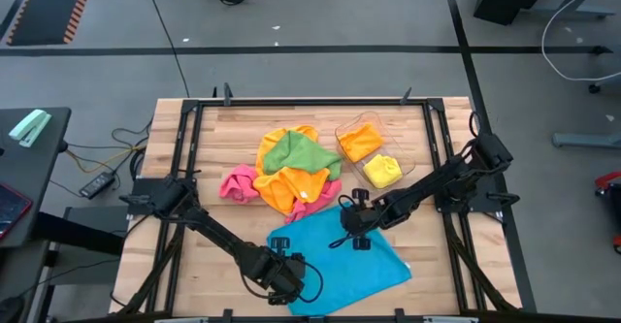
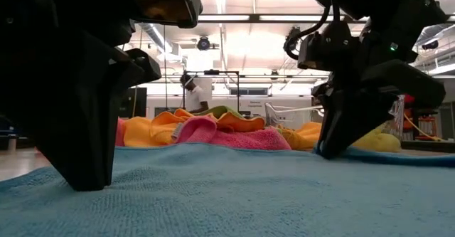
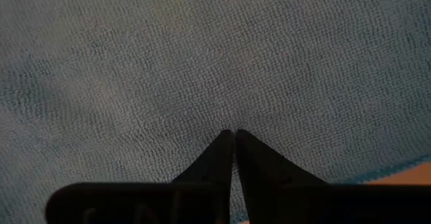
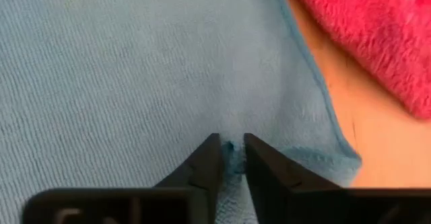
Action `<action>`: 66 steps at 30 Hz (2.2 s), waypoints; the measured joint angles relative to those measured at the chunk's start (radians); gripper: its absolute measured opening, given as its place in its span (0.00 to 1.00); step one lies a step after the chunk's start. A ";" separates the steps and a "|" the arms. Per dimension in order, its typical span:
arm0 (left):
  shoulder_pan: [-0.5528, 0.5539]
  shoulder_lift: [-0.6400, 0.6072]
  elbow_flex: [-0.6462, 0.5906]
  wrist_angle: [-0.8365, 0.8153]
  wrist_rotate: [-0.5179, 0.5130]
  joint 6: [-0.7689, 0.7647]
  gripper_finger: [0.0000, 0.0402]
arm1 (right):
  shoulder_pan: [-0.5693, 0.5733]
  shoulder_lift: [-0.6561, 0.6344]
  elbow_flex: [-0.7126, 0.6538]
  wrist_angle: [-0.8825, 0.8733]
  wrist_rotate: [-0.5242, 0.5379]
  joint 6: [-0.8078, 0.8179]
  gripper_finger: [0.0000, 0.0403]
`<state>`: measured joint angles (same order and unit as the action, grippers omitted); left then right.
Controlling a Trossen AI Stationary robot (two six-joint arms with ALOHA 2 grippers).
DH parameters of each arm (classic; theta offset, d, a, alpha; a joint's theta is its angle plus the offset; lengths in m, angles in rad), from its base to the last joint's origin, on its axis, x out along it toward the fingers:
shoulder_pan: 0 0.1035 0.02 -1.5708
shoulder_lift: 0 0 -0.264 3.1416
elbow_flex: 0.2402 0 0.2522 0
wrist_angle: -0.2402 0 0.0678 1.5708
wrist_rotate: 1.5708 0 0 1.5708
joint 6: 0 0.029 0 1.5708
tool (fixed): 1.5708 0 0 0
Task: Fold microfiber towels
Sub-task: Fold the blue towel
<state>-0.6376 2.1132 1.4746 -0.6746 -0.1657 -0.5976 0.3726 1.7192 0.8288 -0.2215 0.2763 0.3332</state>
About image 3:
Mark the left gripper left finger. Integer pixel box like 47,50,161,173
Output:
171,128,235,224

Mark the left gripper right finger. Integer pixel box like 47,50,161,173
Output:
234,128,328,224

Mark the blue microfiber towel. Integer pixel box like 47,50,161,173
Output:
0,0,431,224

